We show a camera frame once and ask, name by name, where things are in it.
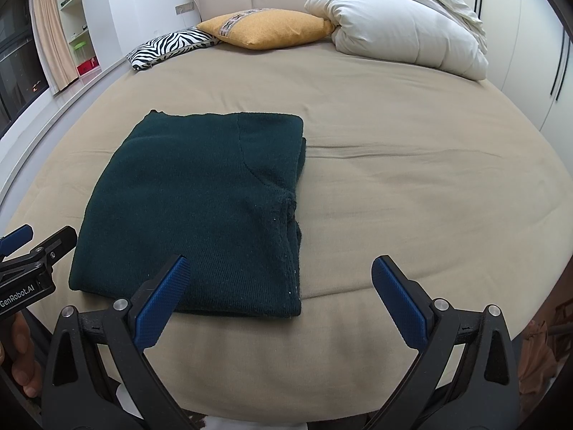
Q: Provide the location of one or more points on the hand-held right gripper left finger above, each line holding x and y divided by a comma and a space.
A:
161, 304

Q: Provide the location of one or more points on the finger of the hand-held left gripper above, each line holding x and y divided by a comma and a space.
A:
56, 242
15, 237

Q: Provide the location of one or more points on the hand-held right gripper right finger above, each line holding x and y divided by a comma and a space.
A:
398, 304

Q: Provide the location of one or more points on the dark green sweater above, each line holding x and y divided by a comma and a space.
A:
188, 197

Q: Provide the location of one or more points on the person's left hand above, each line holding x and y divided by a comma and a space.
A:
20, 354

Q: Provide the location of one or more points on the bed with beige sheet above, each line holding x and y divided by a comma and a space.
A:
403, 188

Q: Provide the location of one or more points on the white window ledge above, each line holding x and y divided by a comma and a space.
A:
58, 116

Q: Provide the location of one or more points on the brown crumpled cloth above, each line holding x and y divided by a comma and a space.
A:
544, 336

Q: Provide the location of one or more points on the dark window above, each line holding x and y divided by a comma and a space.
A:
18, 67

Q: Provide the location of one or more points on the red box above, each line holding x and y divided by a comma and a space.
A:
87, 66

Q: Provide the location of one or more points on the green container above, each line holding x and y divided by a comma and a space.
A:
81, 46

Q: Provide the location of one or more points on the beige curtain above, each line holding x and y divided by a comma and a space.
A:
51, 31

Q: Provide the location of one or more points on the zebra print pillow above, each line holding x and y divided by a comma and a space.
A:
172, 47

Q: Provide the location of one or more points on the white folded duvet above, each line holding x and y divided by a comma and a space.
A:
403, 22

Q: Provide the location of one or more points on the white wardrobe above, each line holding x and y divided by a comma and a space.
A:
523, 40

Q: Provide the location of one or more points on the yellow pillow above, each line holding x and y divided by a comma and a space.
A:
268, 29

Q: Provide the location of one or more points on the white wall shelf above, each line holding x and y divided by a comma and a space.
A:
78, 18

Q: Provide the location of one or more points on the wall socket plate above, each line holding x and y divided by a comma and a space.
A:
184, 7

